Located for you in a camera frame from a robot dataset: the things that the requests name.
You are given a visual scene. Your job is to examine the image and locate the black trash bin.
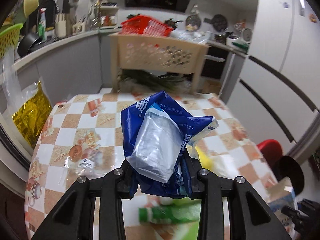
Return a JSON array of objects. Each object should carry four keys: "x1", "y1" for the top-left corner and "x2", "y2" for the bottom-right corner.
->
[{"x1": 272, "y1": 155, "x2": 305, "y2": 195}]

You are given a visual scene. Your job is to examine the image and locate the spray bottle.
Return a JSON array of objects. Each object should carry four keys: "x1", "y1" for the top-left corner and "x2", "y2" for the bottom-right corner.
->
[{"x1": 37, "y1": 8, "x2": 47, "y2": 41}]

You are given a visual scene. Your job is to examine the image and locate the blue plastic bag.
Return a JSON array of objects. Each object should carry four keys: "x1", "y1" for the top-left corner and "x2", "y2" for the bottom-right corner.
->
[{"x1": 120, "y1": 91, "x2": 219, "y2": 198}]

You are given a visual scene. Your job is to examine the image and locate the gold foil bag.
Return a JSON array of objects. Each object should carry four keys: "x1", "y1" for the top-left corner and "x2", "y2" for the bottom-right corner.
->
[{"x1": 11, "y1": 80, "x2": 52, "y2": 149}]

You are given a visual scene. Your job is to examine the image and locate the red plastic basket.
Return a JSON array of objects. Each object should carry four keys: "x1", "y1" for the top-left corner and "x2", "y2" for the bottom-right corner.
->
[{"x1": 120, "y1": 15, "x2": 174, "y2": 36}]

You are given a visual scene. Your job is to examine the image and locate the green yellow colander basket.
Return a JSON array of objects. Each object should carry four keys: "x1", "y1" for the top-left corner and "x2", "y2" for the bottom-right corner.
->
[{"x1": 0, "y1": 23, "x2": 23, "y2": 58}]

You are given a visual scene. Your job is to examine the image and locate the beige perforated chair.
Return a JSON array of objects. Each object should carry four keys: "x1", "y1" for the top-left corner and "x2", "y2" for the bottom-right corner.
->
[{"x1": 109, "y1": 33, "x2": 209, "y2": 94}]

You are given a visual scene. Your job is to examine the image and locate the dark green Dettol bottle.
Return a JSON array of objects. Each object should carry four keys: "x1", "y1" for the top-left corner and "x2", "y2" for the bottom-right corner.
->
[{"x1": 138, "y1": 202, "x2": 201, "y2": 224}]

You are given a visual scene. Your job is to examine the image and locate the yellow bowl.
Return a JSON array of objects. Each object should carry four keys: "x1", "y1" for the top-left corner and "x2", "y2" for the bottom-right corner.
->
[{"x1": 23, "y1": 0, "x2": 40, "y2": 18}]

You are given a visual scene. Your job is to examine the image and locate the blue white carton box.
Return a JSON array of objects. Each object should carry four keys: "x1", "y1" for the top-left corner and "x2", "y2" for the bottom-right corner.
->
[{"x1": 265, "y1": 176, "x2": 299, "y2": 228}]

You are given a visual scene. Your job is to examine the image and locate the black built-in oven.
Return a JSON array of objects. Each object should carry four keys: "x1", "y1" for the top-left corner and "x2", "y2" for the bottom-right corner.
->
[{"x1": 201, "y1": 46, "x2": 233, "y2": 81}]

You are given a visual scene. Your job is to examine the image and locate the clear small plastic bag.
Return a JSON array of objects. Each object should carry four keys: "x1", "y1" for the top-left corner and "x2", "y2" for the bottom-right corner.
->
[{"x1": 65, "y1": 151, "x2": 106, "y2": 179}]

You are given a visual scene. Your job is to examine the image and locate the white refrigerator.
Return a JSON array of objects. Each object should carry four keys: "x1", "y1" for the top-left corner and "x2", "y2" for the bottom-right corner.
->
[{"x1": 226, "y1": 0, "x2": 319, "y2": 153}]

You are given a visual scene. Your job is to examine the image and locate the black pot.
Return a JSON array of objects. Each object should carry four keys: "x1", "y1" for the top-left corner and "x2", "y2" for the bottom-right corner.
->
[{"x1": 17, "y1": 32, "x2": 42, "y2": 57}]

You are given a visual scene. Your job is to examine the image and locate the green vegetables on chair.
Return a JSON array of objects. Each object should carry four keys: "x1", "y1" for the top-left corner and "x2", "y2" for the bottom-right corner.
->
[{"x1": 118, "y1": 69, "x2": 191, "y2": 94}]

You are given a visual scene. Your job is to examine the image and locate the yellow wavy sponge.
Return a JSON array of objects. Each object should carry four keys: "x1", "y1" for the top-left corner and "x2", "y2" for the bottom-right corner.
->
[{"x1": 195, "y1": 146, "x2": 219, "y2": 176}]

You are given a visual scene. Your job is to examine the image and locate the red plastic stool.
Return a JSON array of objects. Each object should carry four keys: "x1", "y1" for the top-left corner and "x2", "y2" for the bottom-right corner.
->
[{"x1": 257, "y1": 139, "x2": 283, "y2": 168}]

